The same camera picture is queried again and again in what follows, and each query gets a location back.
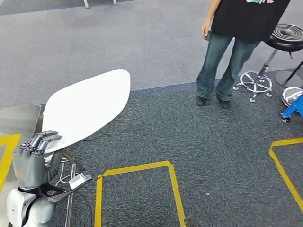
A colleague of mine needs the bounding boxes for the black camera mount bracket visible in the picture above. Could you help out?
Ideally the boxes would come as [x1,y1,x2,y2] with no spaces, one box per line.
[17,183,93,204]

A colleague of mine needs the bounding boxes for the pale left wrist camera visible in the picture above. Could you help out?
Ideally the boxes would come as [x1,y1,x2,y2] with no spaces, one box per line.
[69,173,93,190]

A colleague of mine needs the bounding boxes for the white plastic body panel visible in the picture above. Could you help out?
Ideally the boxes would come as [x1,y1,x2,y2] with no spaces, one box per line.
[42,69,131,154]

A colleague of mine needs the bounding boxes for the dark robot body part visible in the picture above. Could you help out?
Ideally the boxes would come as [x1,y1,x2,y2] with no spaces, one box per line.
[184,216,200,227]

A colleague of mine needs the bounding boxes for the chrome stanchion post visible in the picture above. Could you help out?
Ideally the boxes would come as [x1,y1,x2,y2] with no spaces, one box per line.
[281,87,303,107]

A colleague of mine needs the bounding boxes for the black round stool chrome base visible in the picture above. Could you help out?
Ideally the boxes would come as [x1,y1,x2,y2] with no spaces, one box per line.
[233,24,303,103]

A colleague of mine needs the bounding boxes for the yellow floor tape outline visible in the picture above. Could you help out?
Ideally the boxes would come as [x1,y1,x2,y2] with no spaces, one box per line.
[94,160,186,227]

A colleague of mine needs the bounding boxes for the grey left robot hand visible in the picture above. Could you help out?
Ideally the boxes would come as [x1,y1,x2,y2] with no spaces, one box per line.
[12,130,64,191]

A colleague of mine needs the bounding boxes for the black floor cable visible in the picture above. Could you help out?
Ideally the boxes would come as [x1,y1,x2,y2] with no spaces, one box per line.
[82,122,111,142]

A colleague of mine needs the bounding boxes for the person's right hand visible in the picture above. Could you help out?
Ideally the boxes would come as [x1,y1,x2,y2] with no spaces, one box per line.
[200,16,213,41]

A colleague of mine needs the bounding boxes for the blue metal shelf rack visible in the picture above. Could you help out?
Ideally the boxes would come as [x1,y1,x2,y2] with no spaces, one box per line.
[280,94,303,123]

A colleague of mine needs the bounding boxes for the black pole round base stand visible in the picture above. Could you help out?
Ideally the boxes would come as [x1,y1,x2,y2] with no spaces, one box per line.
[274,59,303,89]

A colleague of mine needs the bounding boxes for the large yellow tape rectangle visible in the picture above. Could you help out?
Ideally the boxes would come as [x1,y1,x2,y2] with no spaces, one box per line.
[0,134,21,192]

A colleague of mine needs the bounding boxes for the person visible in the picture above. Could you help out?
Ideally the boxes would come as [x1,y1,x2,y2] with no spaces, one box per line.
[195,0,292,109]

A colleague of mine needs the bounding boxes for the steel workbench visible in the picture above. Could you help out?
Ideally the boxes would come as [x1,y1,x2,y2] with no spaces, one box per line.
[0,104,83,227]

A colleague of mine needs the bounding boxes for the white table frame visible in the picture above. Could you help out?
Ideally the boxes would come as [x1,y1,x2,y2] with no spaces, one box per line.
[82,0,118,9]

